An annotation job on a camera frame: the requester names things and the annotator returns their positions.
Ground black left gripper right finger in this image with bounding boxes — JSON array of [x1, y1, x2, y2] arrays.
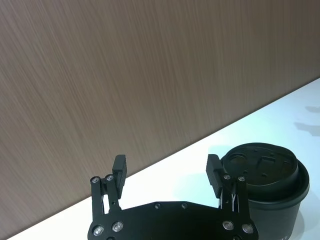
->
[[205, 153, 260, 240]]

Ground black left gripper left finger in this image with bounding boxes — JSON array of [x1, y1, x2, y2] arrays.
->
[[87, 154, 129, 239]]

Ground black plastic cup lid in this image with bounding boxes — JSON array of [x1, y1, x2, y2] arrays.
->
[[219, 142, 311, 203]]

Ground black paper cup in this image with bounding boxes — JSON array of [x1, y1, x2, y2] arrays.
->
[[246, 192, 306, 240]]

